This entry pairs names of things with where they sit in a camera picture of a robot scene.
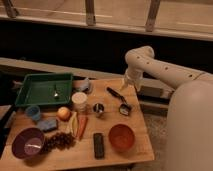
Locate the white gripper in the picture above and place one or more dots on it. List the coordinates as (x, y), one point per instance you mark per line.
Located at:
(132, 77)

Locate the blue grey towel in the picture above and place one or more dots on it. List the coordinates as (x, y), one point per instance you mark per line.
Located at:
(84, 86)

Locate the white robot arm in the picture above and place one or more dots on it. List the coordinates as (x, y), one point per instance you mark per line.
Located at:
(190, 113)

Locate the small metal cup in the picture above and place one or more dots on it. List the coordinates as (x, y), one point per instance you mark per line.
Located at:
(98, 108)

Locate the white lidded jar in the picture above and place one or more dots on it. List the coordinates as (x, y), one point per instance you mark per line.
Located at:
(79, 100)

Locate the orange bowl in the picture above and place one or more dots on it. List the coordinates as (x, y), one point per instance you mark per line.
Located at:
(121, 137)

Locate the orange carrot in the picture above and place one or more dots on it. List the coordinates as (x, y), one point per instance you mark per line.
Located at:
(82, 122)

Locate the black remote control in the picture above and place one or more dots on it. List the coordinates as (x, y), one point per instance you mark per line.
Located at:
(98, 140)

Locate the yellow banana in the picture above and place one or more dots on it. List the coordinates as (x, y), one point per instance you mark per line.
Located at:
(72, 125)

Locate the metal spoon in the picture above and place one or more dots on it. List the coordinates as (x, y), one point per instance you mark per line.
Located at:
(56, 94)

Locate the red yellow apple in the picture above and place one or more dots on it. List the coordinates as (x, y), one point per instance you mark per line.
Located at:
(63, 113)

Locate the green plastic tray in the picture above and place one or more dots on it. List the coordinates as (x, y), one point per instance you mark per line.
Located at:
(38, 89)

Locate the dark grape bunch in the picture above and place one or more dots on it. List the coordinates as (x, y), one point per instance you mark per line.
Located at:
(59, 141)

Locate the blue sponge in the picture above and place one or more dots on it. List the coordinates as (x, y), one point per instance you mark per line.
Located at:
(47, 125)

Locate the blue plastic cup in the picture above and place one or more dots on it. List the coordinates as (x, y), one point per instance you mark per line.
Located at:
(33, 112)

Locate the purple bowl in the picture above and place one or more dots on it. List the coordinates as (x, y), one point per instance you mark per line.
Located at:
(28, 143)

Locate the black handled brush tool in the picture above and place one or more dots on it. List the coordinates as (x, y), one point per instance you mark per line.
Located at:
(124, 108)

